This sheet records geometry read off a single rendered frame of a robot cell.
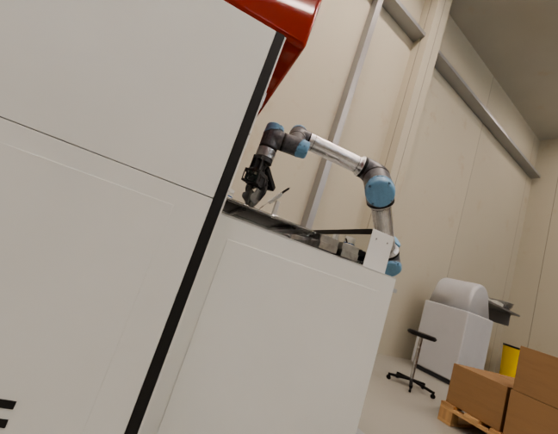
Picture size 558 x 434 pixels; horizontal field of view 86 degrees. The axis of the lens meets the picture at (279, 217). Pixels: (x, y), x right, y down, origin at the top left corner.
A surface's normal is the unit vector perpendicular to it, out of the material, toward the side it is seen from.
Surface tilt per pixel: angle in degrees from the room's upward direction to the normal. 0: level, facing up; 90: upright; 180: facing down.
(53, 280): 90
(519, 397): 90
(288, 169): 90
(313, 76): 90
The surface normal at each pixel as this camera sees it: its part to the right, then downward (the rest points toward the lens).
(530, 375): -0.80, -0.35
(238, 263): 0.33, -0.05
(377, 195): -0.18, 0.44
